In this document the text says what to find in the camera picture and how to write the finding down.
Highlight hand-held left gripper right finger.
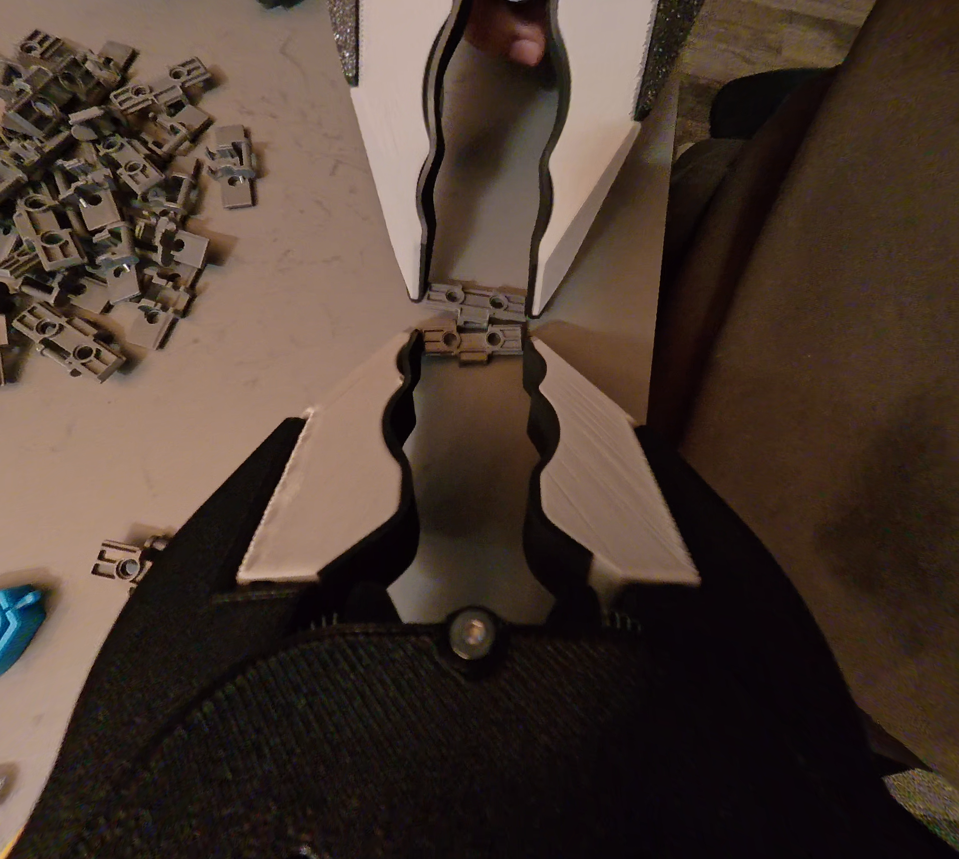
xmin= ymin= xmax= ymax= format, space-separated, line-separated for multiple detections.
xmin=523 ymin=336 xmax=703 ymax=614

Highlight person's right hand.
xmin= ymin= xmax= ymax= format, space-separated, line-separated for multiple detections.
xmin=463 ymin=0 xmax=560 ymax=65

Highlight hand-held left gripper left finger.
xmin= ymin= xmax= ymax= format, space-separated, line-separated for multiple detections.
xmin=236 ymin=330 xmax=419 ymax=586

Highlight single grey track link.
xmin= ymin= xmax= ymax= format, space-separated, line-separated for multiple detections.
xmin=421 ymin=325 xmax=524 ymax=367
xmin=426 ymin=282 xmax=527 ymax=329

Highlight blue brick separator tool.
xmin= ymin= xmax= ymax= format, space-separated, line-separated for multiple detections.
xmin=0 ymin=583 xmax=47 ymax=676

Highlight person's tan trousers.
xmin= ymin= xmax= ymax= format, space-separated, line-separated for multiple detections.
xmin=678 ymin=0 xmax=959 ymax=770

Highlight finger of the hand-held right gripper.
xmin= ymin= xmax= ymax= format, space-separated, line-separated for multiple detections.
xmin=349 ymin=0 xmax=469 ymax=305
xmin=526 ymin=0 xmax=679 ymax=320

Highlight loose grey brick part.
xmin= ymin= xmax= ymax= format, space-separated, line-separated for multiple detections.
xmin=91 ymin=535 xmax=172 ymax=584

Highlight pile of grey track links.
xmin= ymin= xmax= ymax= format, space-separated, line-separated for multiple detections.
xmin=0 ymin=28 xmax=259 ymax=386

